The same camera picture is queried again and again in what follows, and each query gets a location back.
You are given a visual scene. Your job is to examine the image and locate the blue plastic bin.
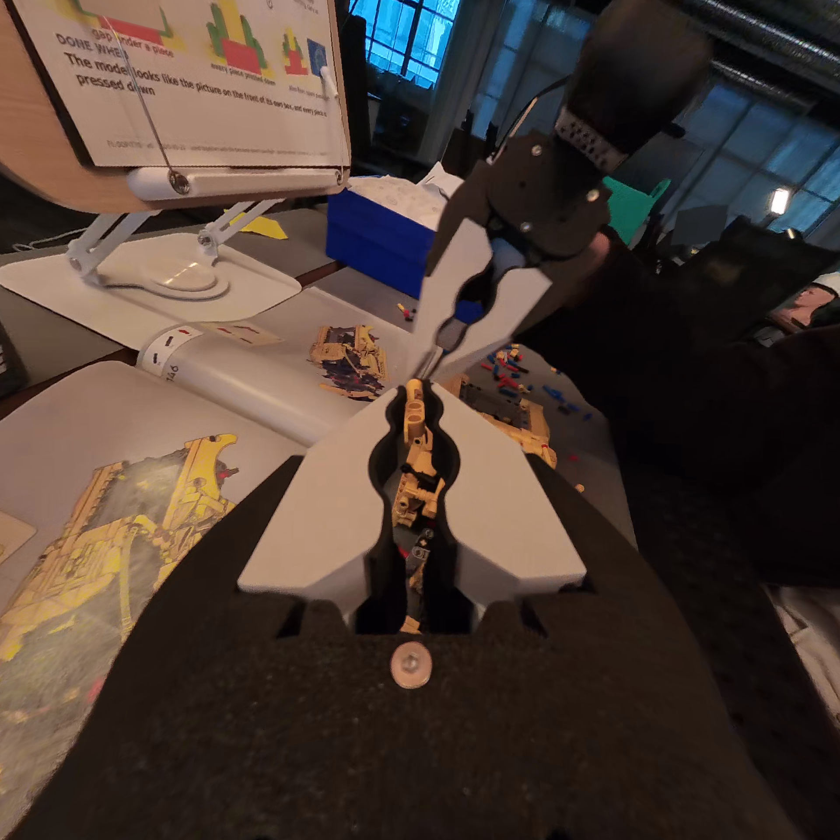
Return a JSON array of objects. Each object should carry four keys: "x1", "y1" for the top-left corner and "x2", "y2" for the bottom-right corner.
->
[{"x1": 326, "y1": 187, "x2": 488, "y2": 326}]

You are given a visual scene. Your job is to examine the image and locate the yellow toy car model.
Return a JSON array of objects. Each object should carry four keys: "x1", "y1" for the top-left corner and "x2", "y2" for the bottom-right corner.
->
[{"x1": 392, "y1": 373, "x2": 585, "y2": 634}]

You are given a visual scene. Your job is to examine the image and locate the open instruction booklet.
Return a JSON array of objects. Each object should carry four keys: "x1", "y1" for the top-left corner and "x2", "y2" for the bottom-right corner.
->
[{"x1": 0, "y1": 287, "x2": 434, "y2": 821}]

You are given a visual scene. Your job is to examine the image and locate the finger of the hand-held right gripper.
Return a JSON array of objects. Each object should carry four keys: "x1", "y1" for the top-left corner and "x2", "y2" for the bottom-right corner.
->
[
  {"x1": 436, "y1": 264, "x2": 553, "y2": 386},
  {"x1": 411, "y1": 218, "x2": 494, "y2": 380}
]

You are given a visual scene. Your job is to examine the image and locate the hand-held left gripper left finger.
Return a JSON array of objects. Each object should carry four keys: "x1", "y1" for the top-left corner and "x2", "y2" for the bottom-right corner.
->
[{"x1": 238, "y1": 385, "x2": 403, "y2": 618}]

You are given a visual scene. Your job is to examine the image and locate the white printed instruction sheet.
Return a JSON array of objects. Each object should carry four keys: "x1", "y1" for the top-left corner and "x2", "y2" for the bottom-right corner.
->
[{"x1": 13, "y1": 0, "x2": 350, "y2": 169}]

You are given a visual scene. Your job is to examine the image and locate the green plastic board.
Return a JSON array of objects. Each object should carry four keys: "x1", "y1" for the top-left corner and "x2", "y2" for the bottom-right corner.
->
[{"x1": 602, "y1": 176, "x2": 672, "y2": 248}]

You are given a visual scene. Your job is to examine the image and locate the yellow connector brick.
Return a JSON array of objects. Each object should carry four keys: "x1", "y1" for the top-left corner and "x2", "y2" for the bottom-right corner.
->
[{"x1": 403, "y1": 378, "x2": 429, "y2": 448}]

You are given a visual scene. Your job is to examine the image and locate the pile of small coloured pins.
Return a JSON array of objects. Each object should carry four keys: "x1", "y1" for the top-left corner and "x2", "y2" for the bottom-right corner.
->
[{"x1": 394, "y1": 302, "x2": 595, "y2": 463}]

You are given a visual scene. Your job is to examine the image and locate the large paned window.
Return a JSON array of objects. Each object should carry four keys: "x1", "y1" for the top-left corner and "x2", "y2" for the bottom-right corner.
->
[{"x1": 350, "y1": 0, "x2": 462, "y2": 88}]

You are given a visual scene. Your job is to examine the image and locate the tall paned window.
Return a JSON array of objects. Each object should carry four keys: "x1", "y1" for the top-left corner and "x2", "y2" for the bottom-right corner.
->
[{"x1": 472, "y1": 20, "x2": 840, "y2": 232}]

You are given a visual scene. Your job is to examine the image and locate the crumpled white printed bags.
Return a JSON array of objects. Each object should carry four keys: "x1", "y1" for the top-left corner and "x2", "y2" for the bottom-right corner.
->
[{"x1": 348, "y1": 161, "x2": 468, "y2": 232}]

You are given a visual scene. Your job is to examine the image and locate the pale wooden card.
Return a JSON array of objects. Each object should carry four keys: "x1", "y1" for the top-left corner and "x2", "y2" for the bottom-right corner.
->
[{"x1": 0, "y1": 512, "x2": 38, "y2": 565}]

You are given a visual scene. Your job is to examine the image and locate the yellow paper slip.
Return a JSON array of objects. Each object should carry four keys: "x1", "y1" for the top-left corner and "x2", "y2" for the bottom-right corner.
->
[{"x1": 223, "y1": 203, "x2": 288, "y2": 240}]

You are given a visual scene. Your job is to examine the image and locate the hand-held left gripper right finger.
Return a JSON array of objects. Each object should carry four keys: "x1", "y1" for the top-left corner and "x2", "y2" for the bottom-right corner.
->
[{"x1": 424, "y1": 381, "x2": 586, "y2": 621}]

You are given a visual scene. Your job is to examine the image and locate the wooden document stand with sheet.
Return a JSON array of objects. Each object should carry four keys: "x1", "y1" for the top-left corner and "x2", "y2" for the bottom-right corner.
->
[{"x1": 0, "y1": 0, "x2": 353, "y2": 215}]

